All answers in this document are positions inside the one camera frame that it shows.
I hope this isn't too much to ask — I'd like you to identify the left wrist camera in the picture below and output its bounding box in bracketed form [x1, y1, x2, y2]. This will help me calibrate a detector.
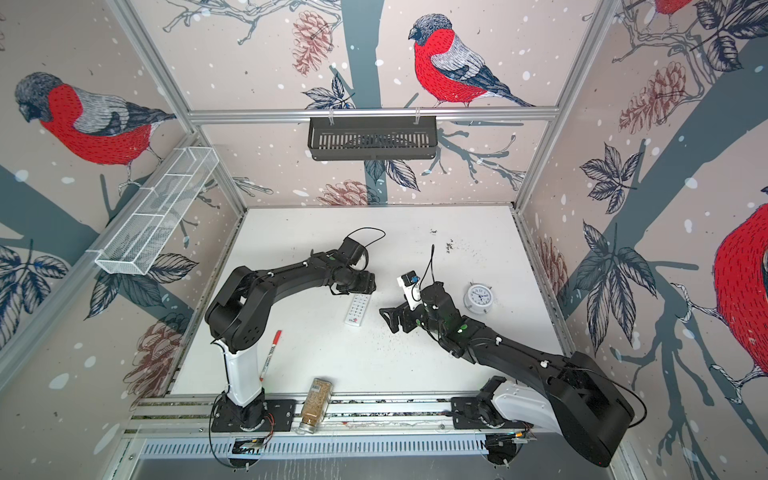
[337, 236, 368, 267]

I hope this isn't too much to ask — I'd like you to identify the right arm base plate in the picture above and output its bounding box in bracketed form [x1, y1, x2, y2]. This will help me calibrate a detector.
[450, 397, 532, 430]

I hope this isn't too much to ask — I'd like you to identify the red marker pen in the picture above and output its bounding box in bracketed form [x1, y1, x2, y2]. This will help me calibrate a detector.
[259, 330, 282, 382]

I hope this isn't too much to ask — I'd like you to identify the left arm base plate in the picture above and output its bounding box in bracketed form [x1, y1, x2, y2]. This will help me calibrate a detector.
[210, 396, 297, 433]

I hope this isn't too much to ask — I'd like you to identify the white wire mesh basket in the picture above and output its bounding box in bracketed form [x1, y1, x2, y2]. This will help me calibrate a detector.
[95, 146, 219, 275]

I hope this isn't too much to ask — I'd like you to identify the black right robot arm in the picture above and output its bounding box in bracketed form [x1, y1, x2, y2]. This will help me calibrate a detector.
[379, 282, 639, 467]

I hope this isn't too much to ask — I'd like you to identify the black wall basket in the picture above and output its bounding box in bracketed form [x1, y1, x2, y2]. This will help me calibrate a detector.
[307, 116, 438, 161]

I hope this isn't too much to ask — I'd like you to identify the white remote control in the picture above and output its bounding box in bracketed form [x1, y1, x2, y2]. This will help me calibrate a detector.
[344, 294, 371, 327]

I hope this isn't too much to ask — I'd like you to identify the small white alarm clock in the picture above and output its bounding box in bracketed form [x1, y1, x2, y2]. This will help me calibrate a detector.
[463, 283, 494, 315]

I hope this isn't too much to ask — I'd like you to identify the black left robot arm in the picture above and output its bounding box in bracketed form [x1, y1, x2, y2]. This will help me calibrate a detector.
[204, 236, 376, 431]

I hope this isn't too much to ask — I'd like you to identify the glass spice jar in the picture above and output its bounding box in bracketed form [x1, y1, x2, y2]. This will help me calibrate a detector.
[296, 378, 333, 435]

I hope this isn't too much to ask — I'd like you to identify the white vented cable duct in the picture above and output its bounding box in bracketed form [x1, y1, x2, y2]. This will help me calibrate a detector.
[140, 434, 488, 460]

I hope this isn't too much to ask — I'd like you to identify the aluminium frame rail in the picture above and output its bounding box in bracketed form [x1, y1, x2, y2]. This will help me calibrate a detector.
[187, 106, 560, 126]

